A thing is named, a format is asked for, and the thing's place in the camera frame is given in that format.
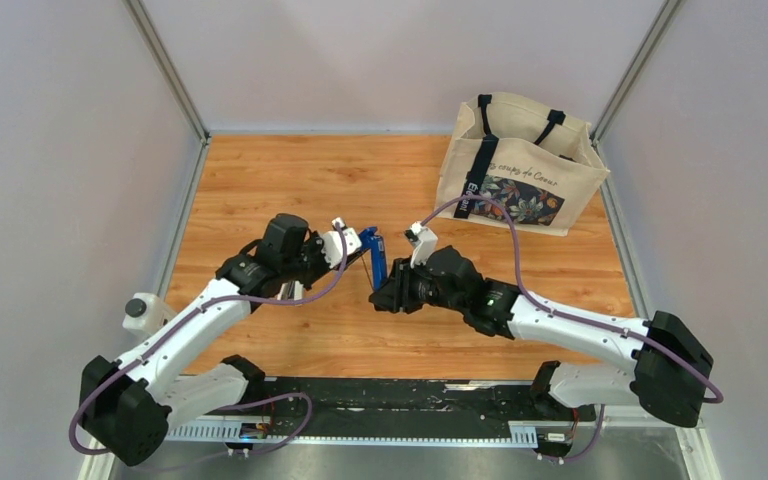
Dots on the aluminium frame rail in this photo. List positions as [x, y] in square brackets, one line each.
[242, 410]

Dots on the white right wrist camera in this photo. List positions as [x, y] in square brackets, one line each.
[423, 242]

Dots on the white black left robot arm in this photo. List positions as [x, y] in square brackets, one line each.
[185, 338]

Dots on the beige floral tote bag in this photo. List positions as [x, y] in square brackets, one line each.
[510, 157]

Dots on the blue stapler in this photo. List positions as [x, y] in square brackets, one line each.
[373, 243]

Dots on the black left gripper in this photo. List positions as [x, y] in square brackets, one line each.
[314, 242]

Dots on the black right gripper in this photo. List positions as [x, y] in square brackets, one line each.
[396, 296]

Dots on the white stapler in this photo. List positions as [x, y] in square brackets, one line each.
[291, 291]

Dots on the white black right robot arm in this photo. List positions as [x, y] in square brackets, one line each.
[657, 363]

